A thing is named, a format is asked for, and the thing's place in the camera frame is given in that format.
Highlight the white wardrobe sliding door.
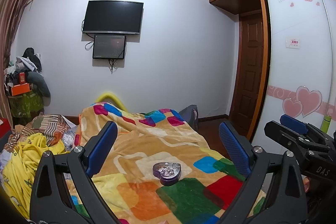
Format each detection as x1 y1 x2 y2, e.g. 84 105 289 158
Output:
252 0 335 153

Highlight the small wall monitor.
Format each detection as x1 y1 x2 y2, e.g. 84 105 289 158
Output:
92 35 126 60

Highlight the large black wall television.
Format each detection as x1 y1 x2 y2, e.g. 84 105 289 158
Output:
82 0 143 35

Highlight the dark bag behind bed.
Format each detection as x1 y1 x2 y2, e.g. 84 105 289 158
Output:
179 105 199 131

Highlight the striped pink curtain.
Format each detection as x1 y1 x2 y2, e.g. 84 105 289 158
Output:
1 0 28 126

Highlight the striped patterned cloth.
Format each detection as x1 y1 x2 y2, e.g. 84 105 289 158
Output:
4 114 76 152

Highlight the yellow cloth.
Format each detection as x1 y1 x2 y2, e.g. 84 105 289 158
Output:
2 133 66 219

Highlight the brown wooden door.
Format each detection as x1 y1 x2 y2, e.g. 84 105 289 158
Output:
229 12 263 136

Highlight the yellow curved bed headboard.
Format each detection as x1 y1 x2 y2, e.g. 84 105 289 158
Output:
96 92 128 111

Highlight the purple heart-shaped tin box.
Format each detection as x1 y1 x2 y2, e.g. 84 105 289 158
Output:
152 162 182 186

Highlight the pile of clothes and boxes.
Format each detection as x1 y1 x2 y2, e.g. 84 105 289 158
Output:
3 47 51 125

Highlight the colourful patchwork fleece blanket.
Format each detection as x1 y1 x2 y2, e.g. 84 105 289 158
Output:
76 103 245 223

